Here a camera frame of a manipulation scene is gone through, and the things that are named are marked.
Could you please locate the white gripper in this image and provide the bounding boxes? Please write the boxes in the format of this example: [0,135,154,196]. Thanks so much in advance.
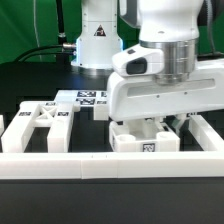
[107,69,224,134]

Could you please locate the white chair seat part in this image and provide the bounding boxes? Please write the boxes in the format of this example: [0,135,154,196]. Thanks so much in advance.
[109,119,180,153]

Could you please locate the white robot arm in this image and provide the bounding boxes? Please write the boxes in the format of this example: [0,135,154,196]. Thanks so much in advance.
[76,0,224,121]

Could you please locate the white chair backrest part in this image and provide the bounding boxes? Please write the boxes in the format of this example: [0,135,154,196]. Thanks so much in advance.
[1,101,80,153]

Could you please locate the white U-shaped fence frame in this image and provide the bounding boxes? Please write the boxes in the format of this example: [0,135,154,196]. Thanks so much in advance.
[0,116,224,179]

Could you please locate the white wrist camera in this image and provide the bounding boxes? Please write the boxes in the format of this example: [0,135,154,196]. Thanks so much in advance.
[112,45,165,77]

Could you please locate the white small chair post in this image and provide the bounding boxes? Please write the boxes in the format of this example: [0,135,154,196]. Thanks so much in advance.
[93,101,108,121]

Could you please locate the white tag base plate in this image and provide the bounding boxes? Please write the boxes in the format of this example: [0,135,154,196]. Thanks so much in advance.
[54,90,107,107]

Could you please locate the black cables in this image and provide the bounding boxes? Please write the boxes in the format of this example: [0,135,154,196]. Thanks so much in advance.
[13,0,78,63]

